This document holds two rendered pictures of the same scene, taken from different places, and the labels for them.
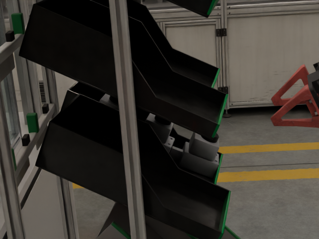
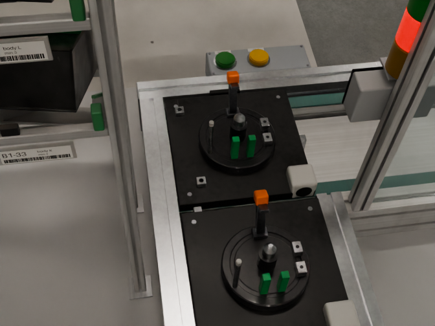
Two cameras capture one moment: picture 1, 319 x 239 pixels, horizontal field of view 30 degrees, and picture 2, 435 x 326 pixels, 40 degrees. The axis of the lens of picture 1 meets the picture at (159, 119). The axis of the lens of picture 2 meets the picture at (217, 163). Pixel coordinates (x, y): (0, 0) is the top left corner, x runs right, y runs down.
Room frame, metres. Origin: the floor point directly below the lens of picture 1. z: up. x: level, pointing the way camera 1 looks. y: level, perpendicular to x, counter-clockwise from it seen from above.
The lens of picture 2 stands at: (0.73, 0.65, 1.85)
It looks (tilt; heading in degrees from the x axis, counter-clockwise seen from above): 54 degrees down; 255
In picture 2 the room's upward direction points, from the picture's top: 4 degrees clockwise
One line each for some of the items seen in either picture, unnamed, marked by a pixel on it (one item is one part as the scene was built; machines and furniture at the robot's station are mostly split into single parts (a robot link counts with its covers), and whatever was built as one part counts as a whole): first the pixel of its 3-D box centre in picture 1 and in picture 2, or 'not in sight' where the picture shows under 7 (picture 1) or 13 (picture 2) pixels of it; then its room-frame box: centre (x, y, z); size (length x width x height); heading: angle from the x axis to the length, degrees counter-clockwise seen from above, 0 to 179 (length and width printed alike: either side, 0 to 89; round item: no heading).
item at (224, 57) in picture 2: not in sight; (224, 61); (0.50, -0.21, 0.96); 0.04 x 0.04 x 0.02
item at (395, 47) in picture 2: not in sight; (408, 55); (0.34, 0.13, 1.28); 0.05 x 0.05 x 0.05
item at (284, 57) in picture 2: not in sight; (257, 69); (0.43, -0.20, 0.93); 0.21 x 0.07 x 0.06; 178
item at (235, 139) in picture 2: not in sight; (235, 147); (0.54, 0.05, 1.01); 0.01 x 0.01 x 0.05; 88
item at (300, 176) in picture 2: not in sight; (300, 181); (0.43, 0.11, 0.97); 0.05 x 0.05 x 0.04; 88
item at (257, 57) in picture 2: not in sight; (258, 58); (0.43, -0.20, 0.96); 0.04 x 0.04 x 0.02
